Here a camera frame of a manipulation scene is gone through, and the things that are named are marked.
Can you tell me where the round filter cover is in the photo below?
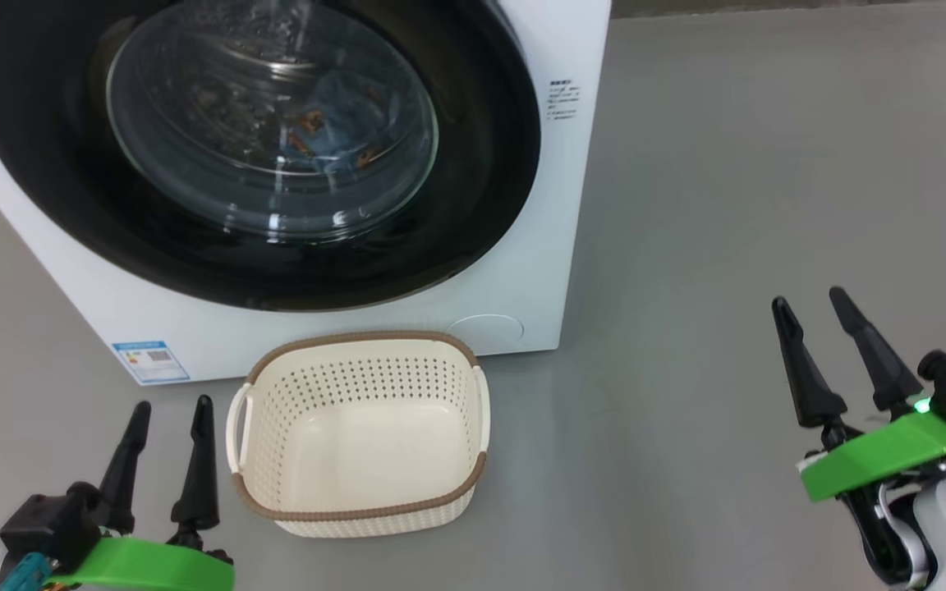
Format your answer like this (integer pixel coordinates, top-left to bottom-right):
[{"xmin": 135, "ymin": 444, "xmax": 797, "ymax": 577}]
[{"xmin": 446, "ymin": 314, "xmax": 525, "ymax": 355}]

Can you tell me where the blue energy label sticker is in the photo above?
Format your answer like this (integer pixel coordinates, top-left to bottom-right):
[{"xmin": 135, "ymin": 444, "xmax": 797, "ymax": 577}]
[{"xmin": 112, "ymin": 340, "xmax": 191, "ymax": 385}]

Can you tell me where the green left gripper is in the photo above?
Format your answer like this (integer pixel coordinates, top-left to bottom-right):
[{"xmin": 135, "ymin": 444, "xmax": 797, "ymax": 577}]
[{"xmin": 44, "ymin": 395, "xmax": 236, "ymax": 591}]

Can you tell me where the black round glass washer door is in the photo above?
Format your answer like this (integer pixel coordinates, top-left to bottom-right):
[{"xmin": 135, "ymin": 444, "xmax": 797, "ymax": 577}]
[{"xmin": 0, "ymin": 0, "xmax": 542, "ymax": 313}]

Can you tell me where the white front-load washing machine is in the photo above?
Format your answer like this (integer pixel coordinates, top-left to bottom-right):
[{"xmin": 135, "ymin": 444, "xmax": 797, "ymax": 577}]
[{"xmin": 0, "ymin": 0, "xmax": 612, "ymax": 385}]

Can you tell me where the cream perforated laundry basket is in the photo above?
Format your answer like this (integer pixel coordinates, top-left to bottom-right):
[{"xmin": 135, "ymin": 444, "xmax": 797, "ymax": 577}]
[{"xmin": 225, "ymin": 331, "xmax": 492, "ymax": 538}]

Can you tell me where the washing machine drum opening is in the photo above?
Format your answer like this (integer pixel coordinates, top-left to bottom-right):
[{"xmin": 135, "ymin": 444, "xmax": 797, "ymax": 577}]
[{"xmin": 112, "ymin": 0, "xmax": 437, "ymax": 194}]

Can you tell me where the teal left cable connector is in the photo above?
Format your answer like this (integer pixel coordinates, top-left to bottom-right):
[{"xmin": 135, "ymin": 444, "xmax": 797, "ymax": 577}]
[{"xmin": 0, "ymin": 552, "xmax": 52, "ymax": 591}]

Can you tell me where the blue bear print garment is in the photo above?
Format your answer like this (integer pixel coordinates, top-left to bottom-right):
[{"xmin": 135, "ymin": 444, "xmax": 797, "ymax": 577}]
[{"xmin": 280, "ymin": 70, "xmax": 408, "ymax": 173}]

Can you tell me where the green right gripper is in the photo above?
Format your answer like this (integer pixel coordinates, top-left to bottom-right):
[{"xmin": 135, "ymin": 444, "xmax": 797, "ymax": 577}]
[{"xmin": 772, "ymin": 286, "xmax": 946, "ymax": 589}]

